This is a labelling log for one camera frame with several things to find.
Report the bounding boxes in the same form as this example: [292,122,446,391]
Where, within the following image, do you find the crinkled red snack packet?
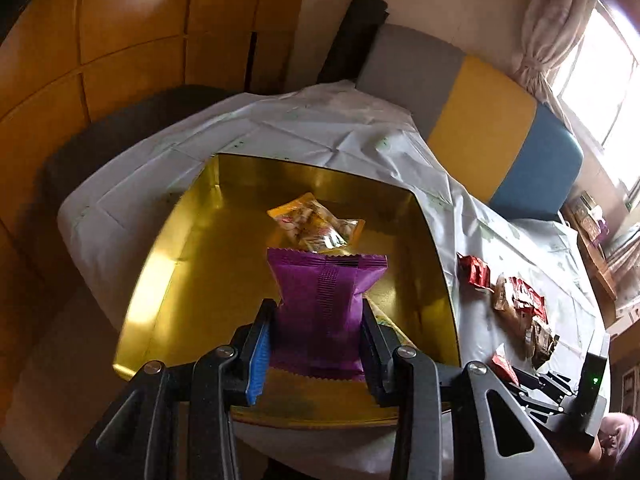
[456,254,492,293]

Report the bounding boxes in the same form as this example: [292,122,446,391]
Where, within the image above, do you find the gold tin box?
[112,154,462,423]

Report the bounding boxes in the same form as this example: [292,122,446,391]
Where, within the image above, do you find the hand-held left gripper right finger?
[360,301,571,480]

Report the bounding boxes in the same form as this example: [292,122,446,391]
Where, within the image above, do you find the cream curtain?
[510,0,596,101]

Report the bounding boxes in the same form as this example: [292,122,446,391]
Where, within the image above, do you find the wooden wardrobe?
[0,0,313,480]

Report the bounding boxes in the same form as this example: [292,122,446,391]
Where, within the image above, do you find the white tablecloth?
[56,79,608,480]

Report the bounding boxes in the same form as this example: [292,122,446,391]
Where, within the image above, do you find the person's right hand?
[597,412,640,467]

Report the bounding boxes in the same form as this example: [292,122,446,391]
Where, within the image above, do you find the dark grey chair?
[42,85,246,211]

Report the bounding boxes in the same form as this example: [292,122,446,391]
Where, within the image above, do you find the purple snack packet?
[266,247,388,381]

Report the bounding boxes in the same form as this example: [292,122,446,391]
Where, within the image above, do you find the orange snack packet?
[266,192,366,256]

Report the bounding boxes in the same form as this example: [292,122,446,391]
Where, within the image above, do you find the boxes on side shelf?
[570,195,611,246]

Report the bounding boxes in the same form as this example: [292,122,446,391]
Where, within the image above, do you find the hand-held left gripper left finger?
[57,299,278,480]

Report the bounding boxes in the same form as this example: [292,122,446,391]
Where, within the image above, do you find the clear packet of brown biscuits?
[492,274,531,333]

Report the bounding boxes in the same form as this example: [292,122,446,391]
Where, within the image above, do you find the wooden side table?
[575,230,621,303]

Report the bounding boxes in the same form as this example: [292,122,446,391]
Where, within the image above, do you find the window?
[550,0,640,186]

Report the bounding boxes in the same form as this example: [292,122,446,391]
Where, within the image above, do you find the red snack packet white label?
[490,347,523,386]

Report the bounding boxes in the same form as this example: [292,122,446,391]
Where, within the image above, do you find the black rolled mat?
[317,0,390,83]

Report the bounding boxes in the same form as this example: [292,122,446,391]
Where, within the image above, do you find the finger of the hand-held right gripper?
[535,370,572,392]
[509,367,568,416]

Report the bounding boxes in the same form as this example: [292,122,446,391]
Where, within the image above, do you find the grey yellow blue sofa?
[356,24,585,221]

